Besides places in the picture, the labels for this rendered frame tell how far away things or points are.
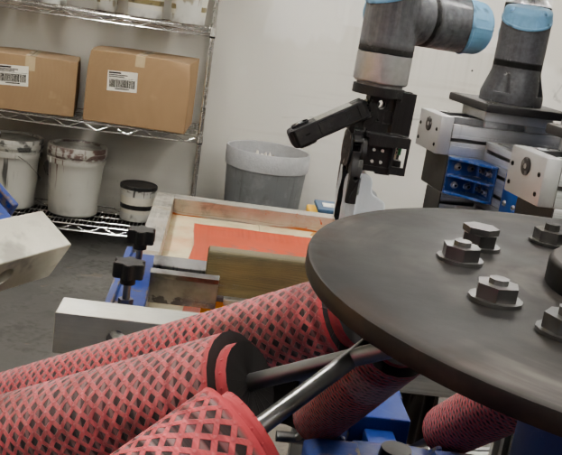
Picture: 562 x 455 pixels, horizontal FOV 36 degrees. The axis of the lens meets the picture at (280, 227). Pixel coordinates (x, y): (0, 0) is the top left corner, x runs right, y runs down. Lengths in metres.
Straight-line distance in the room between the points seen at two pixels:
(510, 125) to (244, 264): 1.07
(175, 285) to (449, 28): 0.52
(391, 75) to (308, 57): 3.73
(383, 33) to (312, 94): 3.75
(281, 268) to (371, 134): 0.23
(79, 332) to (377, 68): 0.51
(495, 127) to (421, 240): 1.70
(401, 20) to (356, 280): 0.85
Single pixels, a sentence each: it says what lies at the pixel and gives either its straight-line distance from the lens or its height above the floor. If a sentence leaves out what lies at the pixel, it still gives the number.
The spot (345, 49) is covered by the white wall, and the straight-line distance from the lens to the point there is 4.90.
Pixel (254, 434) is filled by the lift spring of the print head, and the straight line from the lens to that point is 0.33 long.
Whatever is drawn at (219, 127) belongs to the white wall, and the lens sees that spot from 4.90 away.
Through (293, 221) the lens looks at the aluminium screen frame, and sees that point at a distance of 1.81.
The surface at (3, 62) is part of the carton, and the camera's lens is 4.53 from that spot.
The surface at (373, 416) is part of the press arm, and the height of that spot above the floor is 1.04.
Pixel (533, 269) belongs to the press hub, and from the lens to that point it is 0.40.
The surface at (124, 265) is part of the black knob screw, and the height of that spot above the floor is 1.06.
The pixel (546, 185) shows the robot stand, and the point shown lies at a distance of 1.61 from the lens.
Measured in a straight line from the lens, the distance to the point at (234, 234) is 1.71.
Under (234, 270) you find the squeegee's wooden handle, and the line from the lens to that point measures 1.22.
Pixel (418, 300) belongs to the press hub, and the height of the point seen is 1.31.
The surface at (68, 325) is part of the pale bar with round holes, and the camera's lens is 1.00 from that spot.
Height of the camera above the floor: 1.41
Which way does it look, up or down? 14 degrees down
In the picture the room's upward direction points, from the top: 9 degrees clockwise
